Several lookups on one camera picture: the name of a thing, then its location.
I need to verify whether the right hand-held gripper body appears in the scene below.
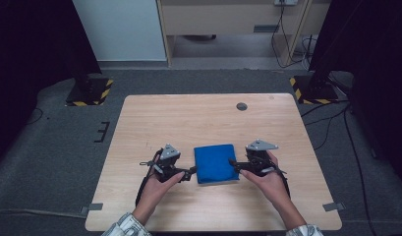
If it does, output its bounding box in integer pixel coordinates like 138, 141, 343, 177
245, 139, 280, 179

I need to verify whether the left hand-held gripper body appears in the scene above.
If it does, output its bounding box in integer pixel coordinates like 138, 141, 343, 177
151, 143, 182, 184

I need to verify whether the blue cloth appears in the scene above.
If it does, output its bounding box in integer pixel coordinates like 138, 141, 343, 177
193, 144, 241, 186

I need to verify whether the person's right hand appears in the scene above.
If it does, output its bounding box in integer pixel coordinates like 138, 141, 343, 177
239, 149, 290, 207

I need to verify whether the person's left hand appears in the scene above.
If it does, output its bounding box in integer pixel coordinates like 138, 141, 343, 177
138, 170, 187, 214

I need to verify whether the black tape floor mark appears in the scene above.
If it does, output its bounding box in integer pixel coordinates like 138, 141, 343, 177
92, 120, 111, 144

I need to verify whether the grey tape piece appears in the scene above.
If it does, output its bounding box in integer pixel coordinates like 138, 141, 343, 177
79, 203, 105, 216
321, 202, 347, 212

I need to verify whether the black stand with striped base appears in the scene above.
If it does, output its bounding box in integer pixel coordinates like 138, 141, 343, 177
288, 62, 340, 105
65, 65, 115, 108

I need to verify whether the white panel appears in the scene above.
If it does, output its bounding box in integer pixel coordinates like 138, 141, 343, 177
72, 0, 168, 63

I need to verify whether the dark curtain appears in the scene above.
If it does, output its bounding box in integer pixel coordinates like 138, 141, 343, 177
308, 0, 402, 180
0, 0, 103, 166

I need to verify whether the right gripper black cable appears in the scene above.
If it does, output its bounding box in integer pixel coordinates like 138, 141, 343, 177
268, 161, 292, 200

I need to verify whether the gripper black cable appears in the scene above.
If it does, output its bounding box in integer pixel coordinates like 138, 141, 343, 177
135, 147, 164, 208
268, 161, 292, 200

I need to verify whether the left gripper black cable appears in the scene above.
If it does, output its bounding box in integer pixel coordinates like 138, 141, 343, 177
135, 147, 164, 208

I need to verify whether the long black floor cable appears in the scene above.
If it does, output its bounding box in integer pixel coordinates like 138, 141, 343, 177
342, 106, 378, 236

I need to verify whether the black hanging power cable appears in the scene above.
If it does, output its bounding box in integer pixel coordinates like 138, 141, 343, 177
269, 3, 317, 71

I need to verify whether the thin black floor cable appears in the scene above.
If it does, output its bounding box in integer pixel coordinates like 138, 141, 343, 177
24, 106, 45, 127

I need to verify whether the grey floor cable strip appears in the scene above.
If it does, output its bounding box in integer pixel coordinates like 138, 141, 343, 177
0, 207, 88, 220

